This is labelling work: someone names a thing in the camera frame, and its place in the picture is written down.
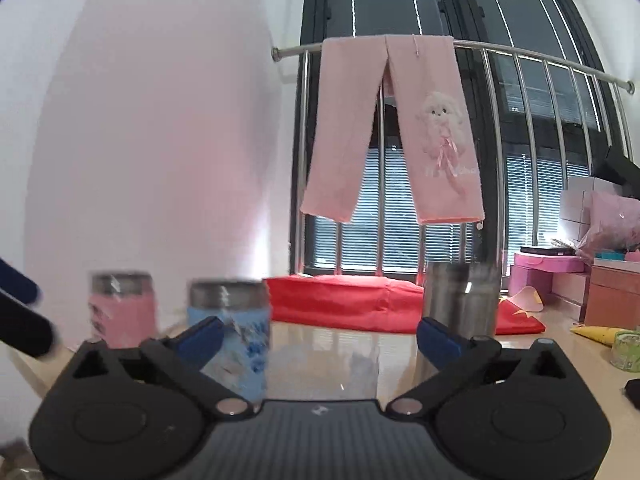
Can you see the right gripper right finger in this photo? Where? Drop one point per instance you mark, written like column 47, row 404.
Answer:
column 459, row 362

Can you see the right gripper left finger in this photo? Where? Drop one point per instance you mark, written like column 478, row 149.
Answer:
column 177, row 362

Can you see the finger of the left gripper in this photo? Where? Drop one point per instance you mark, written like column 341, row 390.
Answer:
column 25, row 330
column 17, row 285

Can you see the blue cartoon sticker cup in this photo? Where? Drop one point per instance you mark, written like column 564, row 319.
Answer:
column 244, row 309

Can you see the tall stainless steel cup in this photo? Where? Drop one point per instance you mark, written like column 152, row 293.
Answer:
column 463, row 296

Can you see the pink lettered steel cup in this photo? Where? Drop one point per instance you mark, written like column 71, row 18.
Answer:
column 122, row 308

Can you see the pink low stool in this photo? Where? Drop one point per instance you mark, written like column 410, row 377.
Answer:
column 553, row 276

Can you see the red flag cloth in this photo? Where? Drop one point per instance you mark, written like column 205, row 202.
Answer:
column 349, row 302

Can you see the orange pink storage box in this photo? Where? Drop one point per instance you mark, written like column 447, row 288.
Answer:
column 613, row 295

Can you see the white stacked boxes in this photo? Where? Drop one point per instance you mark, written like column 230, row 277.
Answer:
column 575, row 206

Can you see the pink towel with doll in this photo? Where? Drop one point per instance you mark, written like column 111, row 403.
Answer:
column 422, row 80

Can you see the metal window railing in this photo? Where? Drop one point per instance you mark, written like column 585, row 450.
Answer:
column 448, row 152

